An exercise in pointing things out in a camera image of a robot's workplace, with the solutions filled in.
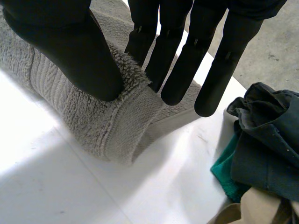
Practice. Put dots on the grey towel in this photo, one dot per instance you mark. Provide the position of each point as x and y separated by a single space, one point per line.
93 121

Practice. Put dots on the dark blue cloth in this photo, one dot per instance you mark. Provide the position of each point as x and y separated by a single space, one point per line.
268 144

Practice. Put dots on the beige shorts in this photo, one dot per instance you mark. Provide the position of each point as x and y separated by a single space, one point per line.
259 207

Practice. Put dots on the teal towel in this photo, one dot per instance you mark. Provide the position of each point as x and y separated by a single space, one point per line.
225 173

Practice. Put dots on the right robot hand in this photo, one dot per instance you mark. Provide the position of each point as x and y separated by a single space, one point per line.
77 58

